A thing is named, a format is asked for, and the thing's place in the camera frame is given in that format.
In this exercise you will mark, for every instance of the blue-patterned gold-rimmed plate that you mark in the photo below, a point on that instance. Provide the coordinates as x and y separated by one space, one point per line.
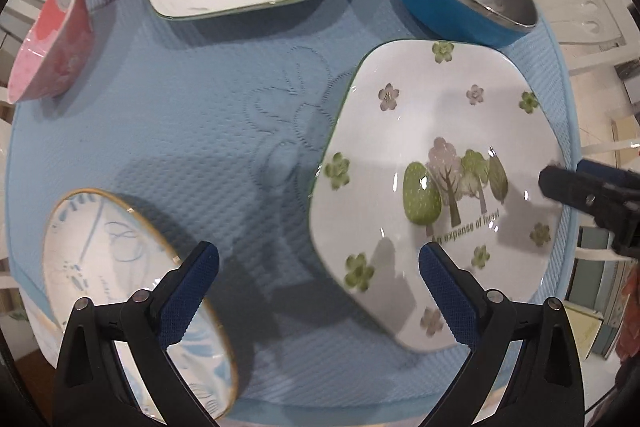
100 247

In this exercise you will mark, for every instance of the pink ceramic bowl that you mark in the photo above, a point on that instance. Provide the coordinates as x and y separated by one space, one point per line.
65 52

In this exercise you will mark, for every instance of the light blue textured mat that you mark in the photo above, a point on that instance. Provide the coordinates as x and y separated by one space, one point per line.
200 107

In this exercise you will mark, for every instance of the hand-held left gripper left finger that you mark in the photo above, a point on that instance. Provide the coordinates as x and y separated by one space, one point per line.
192 289

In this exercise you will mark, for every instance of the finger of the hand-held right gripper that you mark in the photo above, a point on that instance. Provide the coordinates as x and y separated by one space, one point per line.
590 197
610 172

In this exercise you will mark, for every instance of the cream box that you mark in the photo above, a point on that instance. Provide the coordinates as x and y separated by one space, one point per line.
590 327

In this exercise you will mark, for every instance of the red cloth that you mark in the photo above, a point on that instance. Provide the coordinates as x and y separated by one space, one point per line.
629 312

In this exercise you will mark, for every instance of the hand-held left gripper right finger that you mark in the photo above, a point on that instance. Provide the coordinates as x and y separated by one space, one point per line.
450 294

